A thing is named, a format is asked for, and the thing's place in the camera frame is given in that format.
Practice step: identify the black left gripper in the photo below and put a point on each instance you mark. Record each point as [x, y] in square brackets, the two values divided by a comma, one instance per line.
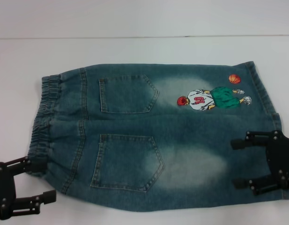
[3, 187]

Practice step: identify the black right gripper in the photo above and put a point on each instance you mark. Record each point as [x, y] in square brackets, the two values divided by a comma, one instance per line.
[288, 164]

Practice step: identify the blue denim shorts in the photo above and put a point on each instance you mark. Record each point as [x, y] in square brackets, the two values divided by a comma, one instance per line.
[139, 131]

